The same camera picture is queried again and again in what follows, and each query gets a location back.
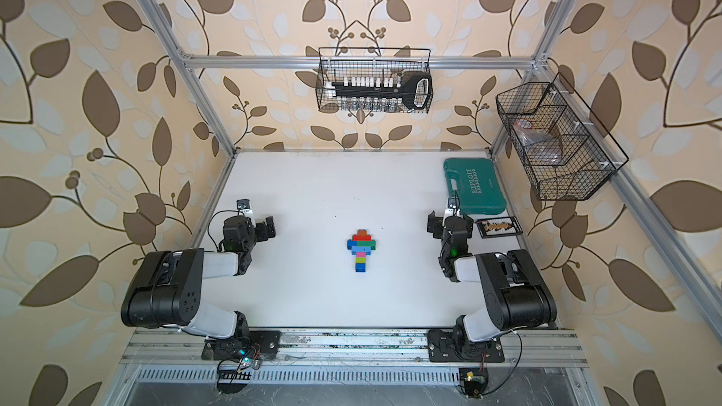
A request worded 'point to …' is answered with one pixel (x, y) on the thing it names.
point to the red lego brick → (362, 238)
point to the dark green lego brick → (368, 243)
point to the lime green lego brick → (360, 260)
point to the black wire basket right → (566, 152)
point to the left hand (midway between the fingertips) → (257, 216)
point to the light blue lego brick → (361, 249)
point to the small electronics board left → (232, 375)
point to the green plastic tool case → (478, 184)
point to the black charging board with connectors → (499, 226)
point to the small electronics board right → (474, 381)
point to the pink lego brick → (361, 255)
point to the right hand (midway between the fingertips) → (450, 214)
